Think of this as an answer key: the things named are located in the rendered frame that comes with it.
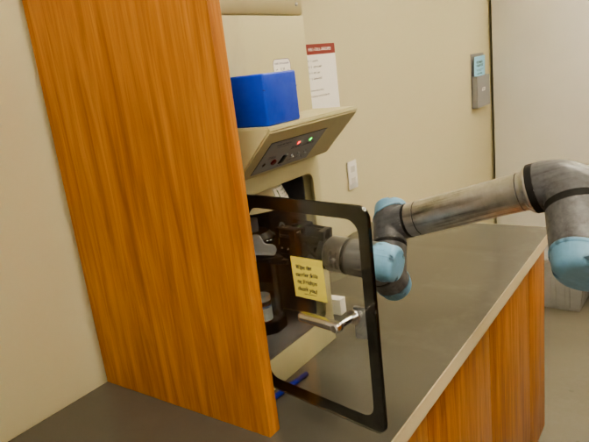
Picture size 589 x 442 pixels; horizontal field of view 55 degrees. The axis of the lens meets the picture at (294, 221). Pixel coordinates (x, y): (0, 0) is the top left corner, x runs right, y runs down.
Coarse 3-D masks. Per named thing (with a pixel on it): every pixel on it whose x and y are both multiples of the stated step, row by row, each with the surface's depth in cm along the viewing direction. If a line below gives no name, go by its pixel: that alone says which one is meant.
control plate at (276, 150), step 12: (312, 132) 113; (276, 144) 104; (288, 144) 108; (300, 144) 113; (312, 144) 118; (264, 156) 104; (276, 156) 109; (288, 156) 114; (300, 156) 119; (264, 168) 109
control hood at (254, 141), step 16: (304, 112) 120; (320, 112) 115; (336, 112) 115; (352, 112) 122; (240, 128) 102; (256, 128) 99; (272, 128) 99; (288, 128) 103; (304, 128) 108; (320, 128) 115; (336, 128) 122; (240, 144) 102; (256, 144) 100; (320, 144) 122; (256, 160) 104
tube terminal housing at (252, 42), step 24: (240, 24) 108; (264, 24) 113; (288, 24) 120; (240, 48) 108; (264, 48) 114; (288, 48) 120; (240, 72) 108; (264, 72) 114; (288, 168) 123; (312, 168) 130; (312, 192) 135
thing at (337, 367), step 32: (256, 224) 105; (288, 224) 99; (320, 224) 93; (352, 224) 88; (256, 256) 107; (288, 256) 101; (320, 256) 95; (352, 256) 90; (288, 288) 103; (352, 288) 92; (288, 320) 106; (288, 352) 108; (320, 352) 102; (352, 352) 96; (288, 384) 111; (320, 384) 104; (352, 384) 98; (352, 416) 100; (384, 416) 95
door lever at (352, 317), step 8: (304, 312) 95; (352, 312) 93; (304, 320) 95; (312, 320) 93; (320, 320) 92; (328, 320) 91; (336, 320) 91; (344, 320) 91; (352, 320) 92; (328, 328) 91; (336, 328) 90
